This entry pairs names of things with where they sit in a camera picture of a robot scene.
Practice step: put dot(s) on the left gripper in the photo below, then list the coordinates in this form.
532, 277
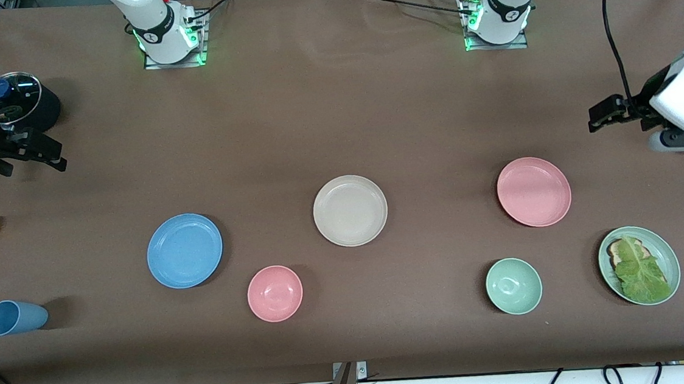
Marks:
635, 109

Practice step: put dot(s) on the pink shallow plate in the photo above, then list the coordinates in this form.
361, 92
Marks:
533, 191

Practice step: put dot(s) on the blue shallow plate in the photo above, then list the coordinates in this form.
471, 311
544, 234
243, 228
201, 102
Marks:
184, 251

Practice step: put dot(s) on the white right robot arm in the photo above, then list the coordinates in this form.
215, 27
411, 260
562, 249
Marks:
151, 21

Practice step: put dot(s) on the glass pot lid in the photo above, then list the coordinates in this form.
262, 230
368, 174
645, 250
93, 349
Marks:
19, 89

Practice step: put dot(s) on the toasted bread slice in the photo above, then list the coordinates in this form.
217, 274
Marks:
614, 251

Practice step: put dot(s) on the green plate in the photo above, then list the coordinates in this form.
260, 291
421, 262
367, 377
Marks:
667, 255

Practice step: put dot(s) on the blue cup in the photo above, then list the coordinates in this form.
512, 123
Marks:
13, 317

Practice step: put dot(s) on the green lettuce leaf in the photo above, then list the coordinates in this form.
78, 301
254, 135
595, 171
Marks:
641, 275

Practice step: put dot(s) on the green bowl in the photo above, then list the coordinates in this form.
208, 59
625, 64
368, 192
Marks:
513, 286

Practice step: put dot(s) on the pink bowl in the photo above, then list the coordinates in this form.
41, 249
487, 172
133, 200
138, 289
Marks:
275, 294

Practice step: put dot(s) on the beige shallow plate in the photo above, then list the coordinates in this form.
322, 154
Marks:
350, 210

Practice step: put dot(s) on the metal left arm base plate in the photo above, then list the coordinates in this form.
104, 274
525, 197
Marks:
498, 46

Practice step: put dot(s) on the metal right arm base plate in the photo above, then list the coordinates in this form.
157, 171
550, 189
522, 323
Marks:
176, 63

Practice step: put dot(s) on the metal table bracket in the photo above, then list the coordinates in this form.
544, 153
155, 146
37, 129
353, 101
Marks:
362, 368

